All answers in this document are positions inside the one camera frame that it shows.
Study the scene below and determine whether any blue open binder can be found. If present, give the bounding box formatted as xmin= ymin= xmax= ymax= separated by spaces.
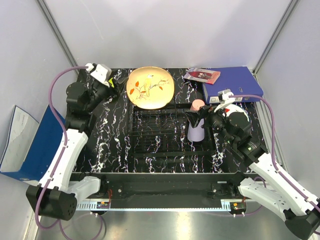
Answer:
xmin=0 ymin=105 xmax=63 ymax=185

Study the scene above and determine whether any cream bird pattern plate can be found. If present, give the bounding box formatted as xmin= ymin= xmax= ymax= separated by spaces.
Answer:
xmin=126 ymin=66 xmax=175 ymax=110

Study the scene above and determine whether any purple cable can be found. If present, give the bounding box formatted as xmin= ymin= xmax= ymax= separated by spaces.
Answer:
xmin=228 ymin=94 xmax=320 ymax=213
xmin=34 ymin=65 xmax=88 ymax=230

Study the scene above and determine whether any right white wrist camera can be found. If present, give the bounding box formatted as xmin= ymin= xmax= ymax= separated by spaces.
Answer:
xmin=214 ymin=89 xmax=235 ymax=113

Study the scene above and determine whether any yellow bowl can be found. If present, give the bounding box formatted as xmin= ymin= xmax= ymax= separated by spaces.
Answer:
xmin=108 ymin=77 xmax=115 ymax=88

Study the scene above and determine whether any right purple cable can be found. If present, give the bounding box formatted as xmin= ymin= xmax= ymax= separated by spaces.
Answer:
xmin=228 ymin=94 xmax=320 ymax=213

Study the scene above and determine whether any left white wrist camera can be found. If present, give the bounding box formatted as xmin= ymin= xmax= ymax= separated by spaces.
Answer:
xmin=85 ymin=63 xmax=112 ymax=87

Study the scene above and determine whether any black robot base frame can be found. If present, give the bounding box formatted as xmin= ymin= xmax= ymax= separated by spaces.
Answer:
xmin=70 ymin=172 xmax=245 ymax=211

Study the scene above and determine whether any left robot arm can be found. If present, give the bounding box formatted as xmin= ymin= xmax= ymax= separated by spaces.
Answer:
xmin=26 ymin=64 xmax=117 ymax=221

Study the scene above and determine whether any black wire dish rack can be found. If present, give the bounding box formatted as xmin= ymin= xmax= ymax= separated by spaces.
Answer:
xmin=128 ymin=101 xmax=216 ymax=159

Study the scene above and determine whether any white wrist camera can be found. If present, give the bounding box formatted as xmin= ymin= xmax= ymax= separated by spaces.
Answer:
xmin=85 ymin=63 xmax=112 ymax=87
xmin=214 ymin=89 xmax=235 ymax=113

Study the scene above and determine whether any purple-blue ring binder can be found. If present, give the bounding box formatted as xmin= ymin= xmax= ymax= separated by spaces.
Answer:
xmin=202 ymin=66 xmax=264 ymax=104

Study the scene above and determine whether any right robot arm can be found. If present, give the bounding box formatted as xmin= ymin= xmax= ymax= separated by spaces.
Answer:
xmin=186 ymin=104 xmax=320 ymax=240

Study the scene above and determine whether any pink plastic cup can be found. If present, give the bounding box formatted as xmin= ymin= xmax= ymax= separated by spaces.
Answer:
xmin=190 ymin=99 xmax=205 ymax=111

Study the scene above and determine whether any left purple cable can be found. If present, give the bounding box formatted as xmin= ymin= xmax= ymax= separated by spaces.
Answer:
xmin=34 ymin=65 xmax=88 ymax=230

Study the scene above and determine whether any red cover book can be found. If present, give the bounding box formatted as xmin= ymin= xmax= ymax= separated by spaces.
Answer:
xmin=183 ymin=67 xmax=221 ymax=85

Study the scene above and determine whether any lavender plastic cup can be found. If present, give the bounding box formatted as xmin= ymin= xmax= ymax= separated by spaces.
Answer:
xmin=187 ymin=119 xmax=205 ymax=142

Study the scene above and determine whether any watermelon pattern white plate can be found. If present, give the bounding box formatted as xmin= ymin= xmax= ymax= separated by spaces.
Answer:
xmin=224 ymin=104 xmax=250 ymax=123

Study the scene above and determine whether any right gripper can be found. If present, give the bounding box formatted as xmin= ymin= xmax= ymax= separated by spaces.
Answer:
xmin=184 ymin=102 xmax=236 ymax=146

